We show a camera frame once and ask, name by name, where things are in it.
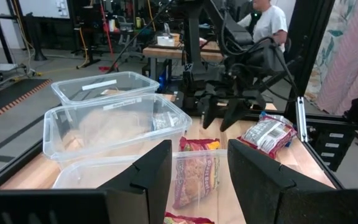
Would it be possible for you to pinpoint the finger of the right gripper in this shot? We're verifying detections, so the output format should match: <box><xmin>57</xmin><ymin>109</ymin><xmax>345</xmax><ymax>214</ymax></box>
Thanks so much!
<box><xmin>219</xmin><ymin>98</ymin><xmax>249</xmax><ymax>133</ymax></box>
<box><xmin>201</xmin><ymin>94</ymin><xmax>220</xmax><ymax>130</ymax></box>

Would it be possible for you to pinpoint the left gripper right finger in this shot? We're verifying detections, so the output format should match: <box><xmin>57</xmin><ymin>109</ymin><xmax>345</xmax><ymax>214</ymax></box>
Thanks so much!
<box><xmin>227</xmin><ymin>139</ymin><xmax>358</xmax><ymax>224</ymax></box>

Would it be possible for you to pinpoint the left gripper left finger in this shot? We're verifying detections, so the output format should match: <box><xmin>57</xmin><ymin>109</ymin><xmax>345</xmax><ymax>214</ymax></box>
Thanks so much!
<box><xmin>0</xmin><ymin>139</ymin><xmax>173</xmax><ymax>224</ymax></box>

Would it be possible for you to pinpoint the red Maruchan noodle packet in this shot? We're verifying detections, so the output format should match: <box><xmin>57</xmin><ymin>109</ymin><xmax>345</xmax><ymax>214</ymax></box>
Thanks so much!
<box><xmin>237</xmin><ymin>112</ymin><xmax>298</xmax><ymax>159</ymax></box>
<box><xmin>163</xmin><ymin>212</ymin><xmax>216</xmax><ymax>224</ymax></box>
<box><xmin>172</xmin><ymin>136</ymin><xmax>222</xmax><ymax>210</ymax></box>

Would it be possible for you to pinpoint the clear plastic storage bin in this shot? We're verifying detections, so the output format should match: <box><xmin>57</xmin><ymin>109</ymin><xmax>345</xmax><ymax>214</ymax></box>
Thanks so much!
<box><xmin>52</xmin><ymin>149</ymin><xmax>229</xmax><ymax>224</ymax></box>
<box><xmin>43</xmin><ymin>93</ymin><xmax>193</xmax><ymax>162</ymax></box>
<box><xmin>50</xmin><ymin>71</ymin><xmax>160</xmax><ymax>106</ymax></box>

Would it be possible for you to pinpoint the black box with white labels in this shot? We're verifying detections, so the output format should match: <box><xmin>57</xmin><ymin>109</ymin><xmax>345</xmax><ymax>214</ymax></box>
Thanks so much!
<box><xmin>314</xmin><ymin>128</ymin><xmax>356</xmax><ymax>172</ymax></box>

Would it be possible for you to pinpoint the silver aluminium bar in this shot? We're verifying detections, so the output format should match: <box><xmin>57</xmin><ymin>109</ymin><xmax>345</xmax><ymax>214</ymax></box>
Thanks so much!
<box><xmin>295</xmin><ymin>96</ymin><xmax>309</xmax><ymax>143</ymax></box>

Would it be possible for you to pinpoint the wooden workbench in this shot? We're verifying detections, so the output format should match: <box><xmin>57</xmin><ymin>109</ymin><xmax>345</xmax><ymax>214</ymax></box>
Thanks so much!
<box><xmin>142</xmin><ymin>40</ymin><xmax>225</xmax><ymax>82</ymax></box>

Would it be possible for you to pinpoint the person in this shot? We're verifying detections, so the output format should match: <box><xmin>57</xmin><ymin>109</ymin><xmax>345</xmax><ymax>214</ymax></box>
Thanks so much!
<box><xmin>237</xmin><ymin>0</ymin><xmax>288</xmax><ymax>53</ymax></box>

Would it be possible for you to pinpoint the teal leaf print curtain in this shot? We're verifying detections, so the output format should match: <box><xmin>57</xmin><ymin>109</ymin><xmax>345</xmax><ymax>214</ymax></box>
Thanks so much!
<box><xmin>304</xmin><ymin>0</ymin><xmax>358</xmax><ymax>101</ymax></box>

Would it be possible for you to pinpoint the grey office chair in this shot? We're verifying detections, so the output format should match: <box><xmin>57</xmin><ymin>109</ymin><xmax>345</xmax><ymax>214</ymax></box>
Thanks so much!
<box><xmin>116</xmin><ymin>15</ymin><xmax>145</xmax><ymax>62</ymax></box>

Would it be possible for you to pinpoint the pink cloth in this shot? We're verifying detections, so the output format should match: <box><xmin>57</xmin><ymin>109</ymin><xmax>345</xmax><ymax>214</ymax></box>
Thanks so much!
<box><xmin>315</xmin><ymin>0</ymin><xmax>358</xmax><ymax>156</ymax></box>

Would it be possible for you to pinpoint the black floor mat orange edge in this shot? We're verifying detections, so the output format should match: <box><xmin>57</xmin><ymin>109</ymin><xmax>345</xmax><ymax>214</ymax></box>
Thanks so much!
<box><xmin>0</xmin><ymin>78</ymin><xmax>53</xmax><ymax>121</ymax></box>

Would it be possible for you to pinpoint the red pole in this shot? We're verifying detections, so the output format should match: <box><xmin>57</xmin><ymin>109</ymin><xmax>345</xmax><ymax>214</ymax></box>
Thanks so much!
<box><xmin>99</xmin><ymin>0</ymin><xmax>120</xmax><ymax>73</ymax></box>

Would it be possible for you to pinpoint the white floor box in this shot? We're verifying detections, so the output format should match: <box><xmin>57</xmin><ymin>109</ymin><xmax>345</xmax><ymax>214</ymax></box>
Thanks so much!
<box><xmin>0</xmin><ymin>63</ymin><xmax>19</xmax><ymax>73</ymax></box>

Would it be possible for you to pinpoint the whiteboard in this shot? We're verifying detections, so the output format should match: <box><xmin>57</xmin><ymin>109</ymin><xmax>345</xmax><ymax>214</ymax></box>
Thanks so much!
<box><xmin>19</xmin><ymin>0</ymin><xmax>71</xmax><ymax>19</ymax></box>

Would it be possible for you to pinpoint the yellow hose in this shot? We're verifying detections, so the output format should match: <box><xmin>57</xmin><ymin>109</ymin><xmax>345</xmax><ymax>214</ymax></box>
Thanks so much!
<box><xmin>75</xmin><ymin>27</ymin><xmax>90</xmax><ymax>70</ymax></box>

